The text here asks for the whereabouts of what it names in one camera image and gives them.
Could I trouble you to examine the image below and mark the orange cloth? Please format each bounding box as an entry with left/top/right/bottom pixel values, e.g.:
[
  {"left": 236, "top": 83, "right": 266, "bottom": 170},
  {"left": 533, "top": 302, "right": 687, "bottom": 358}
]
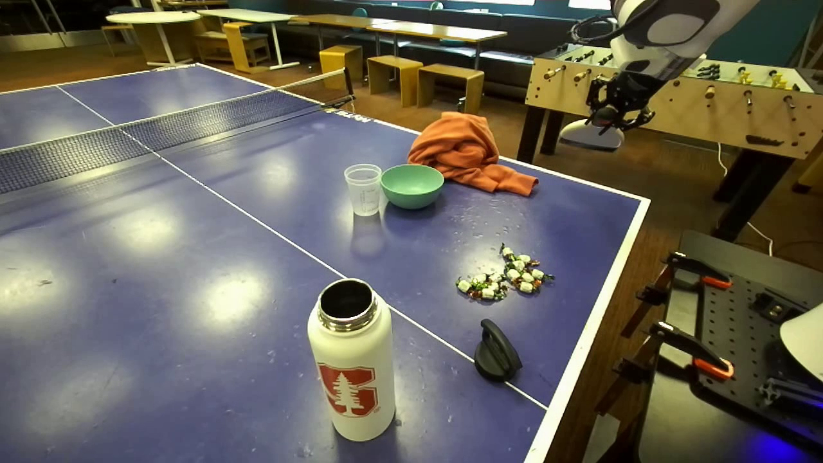
[{"left": 406, "top": 111, "right": 537, "bottom": 198}]

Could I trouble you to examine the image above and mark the teal bowl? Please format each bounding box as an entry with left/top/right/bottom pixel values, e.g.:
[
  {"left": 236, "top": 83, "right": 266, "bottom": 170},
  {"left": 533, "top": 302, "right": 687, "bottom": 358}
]
[{"left": 381, "top": 165, "right": 444, "bottom": 211}]

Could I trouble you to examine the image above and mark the long wooden table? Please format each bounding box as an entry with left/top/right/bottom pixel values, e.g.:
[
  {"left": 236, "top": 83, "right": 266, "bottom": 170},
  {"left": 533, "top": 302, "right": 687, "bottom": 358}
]
[{"left": 290, "top": 13, "right": 505, "bottom": 65}]

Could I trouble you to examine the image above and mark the round white table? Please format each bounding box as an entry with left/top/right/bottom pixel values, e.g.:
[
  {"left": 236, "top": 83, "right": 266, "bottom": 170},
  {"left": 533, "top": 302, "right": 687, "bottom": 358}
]
[{"left": 106, "top": 11, "right": 201, "bottom": 66}]

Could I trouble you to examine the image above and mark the white and black brush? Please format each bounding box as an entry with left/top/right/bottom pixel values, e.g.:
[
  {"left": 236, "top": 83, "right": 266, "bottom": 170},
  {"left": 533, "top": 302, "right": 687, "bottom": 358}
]
[{"left": 561, "top": 119, "right": 626, "bottom": 152}]

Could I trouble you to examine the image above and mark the black perforated cart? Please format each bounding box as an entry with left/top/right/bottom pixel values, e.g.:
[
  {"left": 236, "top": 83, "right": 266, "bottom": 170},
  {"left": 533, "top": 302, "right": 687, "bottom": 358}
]
[{"left": 638, "top": 230, "right": 823, "bottom": 463}]

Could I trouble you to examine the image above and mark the table tennis net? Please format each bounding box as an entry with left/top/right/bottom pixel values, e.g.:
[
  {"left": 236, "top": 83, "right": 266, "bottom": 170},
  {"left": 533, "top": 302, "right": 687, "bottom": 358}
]
[{"left": 0, "top": 65, "right": 356, "bottom": 193}]

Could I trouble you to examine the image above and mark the white water bottle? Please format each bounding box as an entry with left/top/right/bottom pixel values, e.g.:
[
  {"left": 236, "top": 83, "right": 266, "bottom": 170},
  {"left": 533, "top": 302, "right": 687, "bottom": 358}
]
[{"left": 307, "top": 278, "right": 397, "bottom": 443}]

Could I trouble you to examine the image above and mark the pile of candies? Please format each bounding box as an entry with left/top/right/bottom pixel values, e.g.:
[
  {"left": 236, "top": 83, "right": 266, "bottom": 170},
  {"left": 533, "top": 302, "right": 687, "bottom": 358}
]
[{"left": 456, "top": 243, "right": 556, "bottom": 302}]

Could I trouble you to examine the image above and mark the foosball table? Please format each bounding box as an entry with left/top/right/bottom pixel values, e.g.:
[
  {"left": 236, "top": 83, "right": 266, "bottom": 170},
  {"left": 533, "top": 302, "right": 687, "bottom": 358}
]
[{"left": 516, "top": 43, "right": 823, "bottom": 239}]

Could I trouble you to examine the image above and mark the orange handled clamp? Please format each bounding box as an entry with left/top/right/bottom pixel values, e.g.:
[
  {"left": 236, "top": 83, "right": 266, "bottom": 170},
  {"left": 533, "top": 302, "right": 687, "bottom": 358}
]
[
  {"left": 651, "top": 322, "right": 736, "bottom": 381},
  {"left": 667, "top": 252, "right": 732, "bottom": 291}
]

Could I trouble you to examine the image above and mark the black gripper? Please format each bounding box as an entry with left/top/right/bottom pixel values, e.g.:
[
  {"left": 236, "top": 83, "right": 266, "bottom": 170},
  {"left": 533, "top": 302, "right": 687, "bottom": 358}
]
[{"left": 587, "top": 72, "right": 664, "bottom": 131}]

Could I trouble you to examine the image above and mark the small black clip object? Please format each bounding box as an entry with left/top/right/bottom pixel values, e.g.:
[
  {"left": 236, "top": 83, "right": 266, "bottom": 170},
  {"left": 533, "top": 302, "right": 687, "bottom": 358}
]
[{"left": 474, "top": 319, "right": 521, "bottom": 381}]

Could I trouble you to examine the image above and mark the wooden bench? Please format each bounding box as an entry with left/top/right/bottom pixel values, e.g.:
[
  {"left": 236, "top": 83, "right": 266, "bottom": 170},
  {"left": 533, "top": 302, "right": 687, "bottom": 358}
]
[{"left": 416, "top": 65, "right": 487, "bottom": 112}]

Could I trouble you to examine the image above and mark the clear plastic cup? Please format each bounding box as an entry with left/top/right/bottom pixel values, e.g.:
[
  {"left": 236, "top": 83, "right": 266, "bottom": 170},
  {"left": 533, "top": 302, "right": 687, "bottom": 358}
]
[{"left": 345, "top": 161, "right": 384, "bottom": 215}]

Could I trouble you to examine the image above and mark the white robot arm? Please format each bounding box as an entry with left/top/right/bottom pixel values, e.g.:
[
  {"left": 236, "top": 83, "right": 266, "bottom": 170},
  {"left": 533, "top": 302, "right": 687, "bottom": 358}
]
[{"left": 570, "top": 0, "right": 759, "bottom": 137}]

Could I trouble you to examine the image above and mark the yellow wooden stool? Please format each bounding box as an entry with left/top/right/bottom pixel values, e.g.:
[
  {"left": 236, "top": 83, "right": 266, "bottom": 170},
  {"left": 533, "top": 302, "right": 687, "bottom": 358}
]
[{"left": 318, "top": 43, "right": 362, "bottom": 83}]

